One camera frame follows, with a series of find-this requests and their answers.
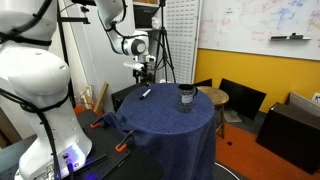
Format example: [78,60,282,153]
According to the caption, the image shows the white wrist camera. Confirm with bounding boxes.
[144,54,157,64]

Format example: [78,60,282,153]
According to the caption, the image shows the whiteboard tray with eraser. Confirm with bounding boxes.
[269,32,313,42]

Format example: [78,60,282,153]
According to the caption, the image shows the large black monitor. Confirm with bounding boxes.
[218,77,268,121]

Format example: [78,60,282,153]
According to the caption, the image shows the blue table cloth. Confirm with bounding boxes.
[101,82,217,180]

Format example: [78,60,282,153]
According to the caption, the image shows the round wooden stool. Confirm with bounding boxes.
[196,85,231,140]

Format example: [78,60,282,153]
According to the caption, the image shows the black speckled mug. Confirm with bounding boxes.
[176,83,199,114]

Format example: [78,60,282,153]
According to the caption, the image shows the black box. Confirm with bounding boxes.
[110,82,148,113]

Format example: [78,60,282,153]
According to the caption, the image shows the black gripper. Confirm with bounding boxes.
[132,68,151,87]

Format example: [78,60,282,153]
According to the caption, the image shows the black camera tripod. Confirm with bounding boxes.
[151,0,177,84]

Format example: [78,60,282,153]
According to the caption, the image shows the whiteboard with drawings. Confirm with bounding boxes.
[197,0,320,62]

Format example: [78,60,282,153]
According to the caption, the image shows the white perforated panel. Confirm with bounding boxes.
[155,0,203,85]

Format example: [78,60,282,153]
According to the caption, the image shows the orange handled clamp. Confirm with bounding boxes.
[89,116,106,130]
[114,129,136,154]

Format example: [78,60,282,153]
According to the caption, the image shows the wooden planks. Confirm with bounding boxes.
[79,81,110,114]

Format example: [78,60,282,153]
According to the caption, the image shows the black camera stand pole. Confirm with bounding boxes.
[54,0,92,108]

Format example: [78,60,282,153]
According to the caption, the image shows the grey monitor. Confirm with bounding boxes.
[287,91,320,118]

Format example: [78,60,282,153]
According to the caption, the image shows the black and white marker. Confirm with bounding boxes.
[138,88,152,101]

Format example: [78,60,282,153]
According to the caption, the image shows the black cabinet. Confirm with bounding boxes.
[255,102,320,176]

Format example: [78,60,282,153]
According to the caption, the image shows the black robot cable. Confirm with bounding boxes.
[0,0,74,180]

